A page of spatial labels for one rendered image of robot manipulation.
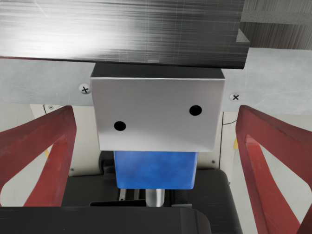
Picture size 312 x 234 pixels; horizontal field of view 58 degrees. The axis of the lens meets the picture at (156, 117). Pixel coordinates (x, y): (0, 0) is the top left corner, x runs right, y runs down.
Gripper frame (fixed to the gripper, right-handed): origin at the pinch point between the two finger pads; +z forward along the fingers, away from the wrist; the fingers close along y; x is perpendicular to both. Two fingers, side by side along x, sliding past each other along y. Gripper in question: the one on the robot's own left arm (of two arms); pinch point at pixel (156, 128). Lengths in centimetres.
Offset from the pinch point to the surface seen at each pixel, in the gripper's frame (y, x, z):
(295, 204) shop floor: -73, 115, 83
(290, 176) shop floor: -64, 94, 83
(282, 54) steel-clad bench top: -6.9, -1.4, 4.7
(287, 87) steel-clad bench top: -7.7, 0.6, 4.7
